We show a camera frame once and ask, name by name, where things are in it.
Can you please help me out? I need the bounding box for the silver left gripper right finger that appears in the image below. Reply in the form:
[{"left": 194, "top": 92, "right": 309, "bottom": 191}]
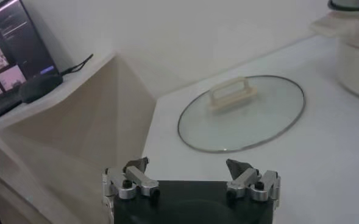
[{"left": 226, "top": 158, "right": 282, "bottom": 203}]

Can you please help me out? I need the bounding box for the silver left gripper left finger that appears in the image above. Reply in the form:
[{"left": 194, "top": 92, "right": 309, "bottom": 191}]
[{"left": 102, "top": 156, "right": 161, "bottom": 201}]

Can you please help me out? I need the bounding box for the glass lid with cream handle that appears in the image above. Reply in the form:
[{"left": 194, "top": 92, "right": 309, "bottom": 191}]
[{"left": 177, "top": 75, "right": 306, "bottom": 153}]

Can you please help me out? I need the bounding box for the white side table with laptop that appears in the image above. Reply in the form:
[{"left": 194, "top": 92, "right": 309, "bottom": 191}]
[{"left": 0, "top": 53, "right": 119, "bottom": 224}]

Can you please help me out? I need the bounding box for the black computer mouse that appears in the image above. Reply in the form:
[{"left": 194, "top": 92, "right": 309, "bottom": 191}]
[{"left": 18, "top": 74, "right": 64, "bottom": 103}]

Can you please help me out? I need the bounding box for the cream electric cooker base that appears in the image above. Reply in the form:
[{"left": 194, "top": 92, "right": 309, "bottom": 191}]
[{"left": 309, "top": 10, "right": 359, "bottom": 103}]

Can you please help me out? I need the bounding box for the black laptop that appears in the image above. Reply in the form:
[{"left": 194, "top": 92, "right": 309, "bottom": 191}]
[{"left": 0, "top": 0, "right": 60, "bottom": 124}]

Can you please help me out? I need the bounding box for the black laptop cable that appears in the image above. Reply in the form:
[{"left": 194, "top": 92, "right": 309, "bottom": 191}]
[{"left": 60, "top": 54, "right": 94, "bottom": 76}]

